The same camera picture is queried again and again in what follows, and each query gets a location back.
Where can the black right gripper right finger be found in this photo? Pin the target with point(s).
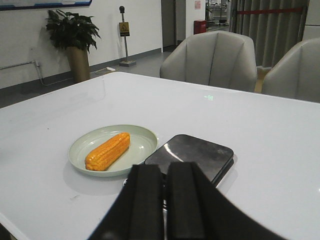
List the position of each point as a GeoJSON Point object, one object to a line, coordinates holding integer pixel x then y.
{"type": "Point", "coordinates": [196, 210]}

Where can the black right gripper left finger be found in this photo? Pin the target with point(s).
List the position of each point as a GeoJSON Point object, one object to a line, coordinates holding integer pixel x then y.
{"type": "Point", "coordinates": [137, 213]}

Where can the orange corn cob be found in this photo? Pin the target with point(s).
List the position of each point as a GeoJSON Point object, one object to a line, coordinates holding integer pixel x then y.
{"type": "Point", "coordinates": [103, 156]}

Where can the black silver kitchen scale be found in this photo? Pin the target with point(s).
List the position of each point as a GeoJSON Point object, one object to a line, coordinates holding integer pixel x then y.
{"type": "Point", "coordinates": [213, 159]}

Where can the green plate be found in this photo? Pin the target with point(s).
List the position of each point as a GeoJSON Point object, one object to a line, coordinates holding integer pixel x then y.
{"type": "Point", "coordinates": [143, 143]}

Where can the left grey armchair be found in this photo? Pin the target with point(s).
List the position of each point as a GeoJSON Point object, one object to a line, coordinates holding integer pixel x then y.
{"type": "Point", "coordinates": [216, 58]}

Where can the grey armchair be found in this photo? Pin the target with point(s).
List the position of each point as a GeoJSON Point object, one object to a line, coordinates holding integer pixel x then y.
{"type": "Point", "coordinates": [297, 74]}
{"type": "Point", "coordinates": [216, 58]}

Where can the right grey armchair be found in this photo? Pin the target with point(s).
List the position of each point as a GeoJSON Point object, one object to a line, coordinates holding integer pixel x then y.
{"type": "Point", "coordinates": [297, 74]}

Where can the red waste bin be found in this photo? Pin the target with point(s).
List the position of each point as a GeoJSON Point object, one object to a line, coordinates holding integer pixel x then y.
{"type": "Point", "coordinates": [199, 26]}

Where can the yellow warning sign stand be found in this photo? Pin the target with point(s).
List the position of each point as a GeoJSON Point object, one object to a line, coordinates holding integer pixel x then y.
{"type": "Point", "coordinates": [125, 32]}

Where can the potted green plant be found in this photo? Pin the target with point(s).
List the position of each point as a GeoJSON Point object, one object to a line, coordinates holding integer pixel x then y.
{"type": "Point", "coordinates": [75, 34]}

